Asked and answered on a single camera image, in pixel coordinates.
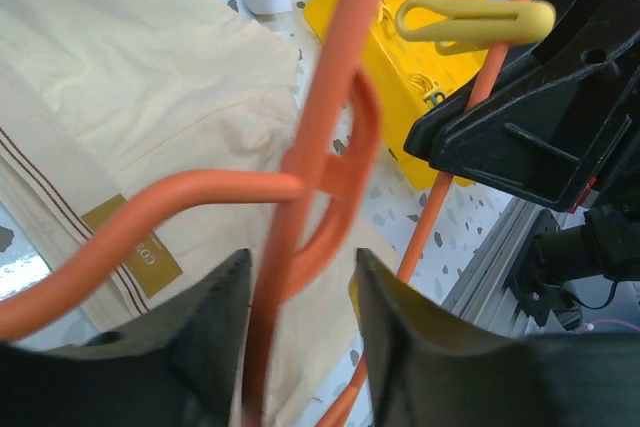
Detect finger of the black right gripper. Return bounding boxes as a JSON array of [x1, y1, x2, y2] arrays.
[[404, 0, 639, 211]]

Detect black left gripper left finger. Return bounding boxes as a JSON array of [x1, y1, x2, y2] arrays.
[[1, 249, 251, 426]]

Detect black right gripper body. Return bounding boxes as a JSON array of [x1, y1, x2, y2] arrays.
[[574, 156, 639, 282]]

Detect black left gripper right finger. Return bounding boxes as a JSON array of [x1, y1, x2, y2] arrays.
[[355, 248, 639, 426]]

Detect orange hanger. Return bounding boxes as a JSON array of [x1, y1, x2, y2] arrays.
[[0, 0, 551, 427]]

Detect cream underwear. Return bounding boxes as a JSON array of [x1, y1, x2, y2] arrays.
[[1, 0, 397, 426]]

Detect pile of cream clothespins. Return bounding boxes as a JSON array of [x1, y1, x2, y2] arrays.
[[377, 0, 446, 109]]

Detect yellow plastic tray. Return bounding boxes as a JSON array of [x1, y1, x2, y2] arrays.
[[303, 0, 489, 189]]

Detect aluminium rail frame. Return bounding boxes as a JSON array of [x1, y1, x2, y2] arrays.
[[439, 194, 571, 338]]

